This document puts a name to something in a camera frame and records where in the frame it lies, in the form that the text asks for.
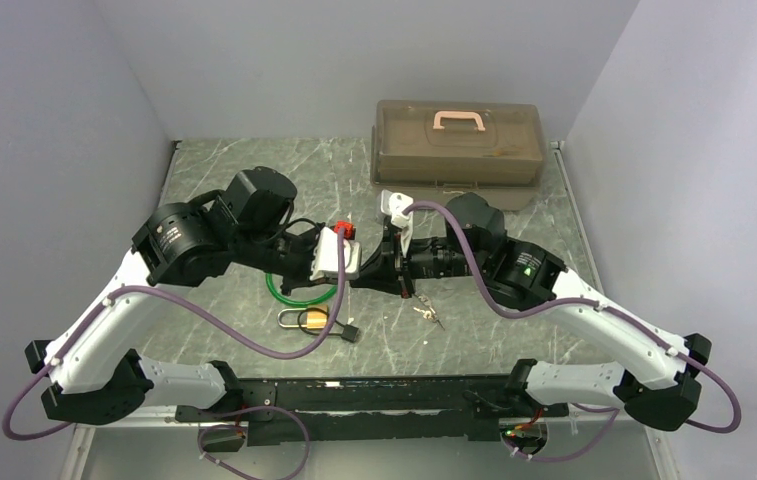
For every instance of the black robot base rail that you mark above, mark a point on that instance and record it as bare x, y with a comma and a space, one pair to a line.
477, 407

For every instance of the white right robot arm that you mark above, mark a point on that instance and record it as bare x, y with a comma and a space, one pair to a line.
651, 374

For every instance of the black cable padlock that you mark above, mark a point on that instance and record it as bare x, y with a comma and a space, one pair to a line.
346, 332

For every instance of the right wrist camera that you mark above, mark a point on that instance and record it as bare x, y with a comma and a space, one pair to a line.
392, 205

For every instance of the green cable lock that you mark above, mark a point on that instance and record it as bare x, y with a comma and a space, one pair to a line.
278, 295

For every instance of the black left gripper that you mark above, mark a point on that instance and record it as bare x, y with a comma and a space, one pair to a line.
303, 280

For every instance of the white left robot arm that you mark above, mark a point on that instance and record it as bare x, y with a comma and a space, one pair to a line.
96, 375

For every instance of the brown plastic toolbox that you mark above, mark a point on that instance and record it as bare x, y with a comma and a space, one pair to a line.
437, 150

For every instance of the silver key bunch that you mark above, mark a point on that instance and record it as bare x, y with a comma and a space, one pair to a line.
427, 310

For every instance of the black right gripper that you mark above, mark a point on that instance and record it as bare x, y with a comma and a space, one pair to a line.
392, 271

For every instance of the brass padlock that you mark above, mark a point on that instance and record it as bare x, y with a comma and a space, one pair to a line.
311, 319

